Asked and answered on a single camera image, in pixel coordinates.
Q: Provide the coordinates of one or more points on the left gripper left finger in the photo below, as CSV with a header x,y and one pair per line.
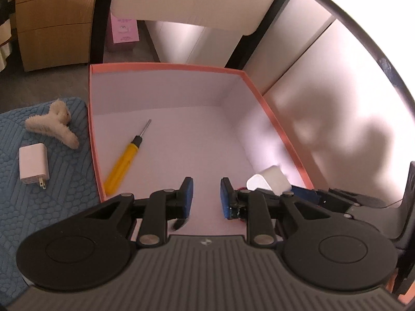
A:
x,y
162,206

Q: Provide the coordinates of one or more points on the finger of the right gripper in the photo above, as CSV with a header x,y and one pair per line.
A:
x,y
306,194
282,197

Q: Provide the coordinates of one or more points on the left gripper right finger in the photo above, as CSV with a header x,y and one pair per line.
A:
x,y
250,206

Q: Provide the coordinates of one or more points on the white square charger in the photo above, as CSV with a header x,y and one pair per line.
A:
x,y
271,179

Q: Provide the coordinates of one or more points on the yellow handled screwdriver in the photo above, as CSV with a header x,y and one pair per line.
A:
x,y
121,167

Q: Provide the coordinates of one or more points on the white fluffy hair claw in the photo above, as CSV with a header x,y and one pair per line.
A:
x,y
54,124

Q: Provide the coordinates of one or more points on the white plug adapter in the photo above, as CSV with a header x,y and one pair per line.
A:
x,y
33,164

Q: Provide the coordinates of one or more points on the pink cardboard box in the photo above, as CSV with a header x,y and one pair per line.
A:
x,y
206,123

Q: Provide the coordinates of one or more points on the blue textured chair cover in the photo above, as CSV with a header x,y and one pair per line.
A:
x,y
25,209

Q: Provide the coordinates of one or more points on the pink paper bag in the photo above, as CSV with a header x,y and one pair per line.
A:
x,y
123,30

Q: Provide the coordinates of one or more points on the wooden drawer cabinet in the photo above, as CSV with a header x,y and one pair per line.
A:
x,y
54,33

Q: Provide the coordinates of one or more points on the striped bed cover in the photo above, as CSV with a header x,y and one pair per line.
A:
x,y
6,33

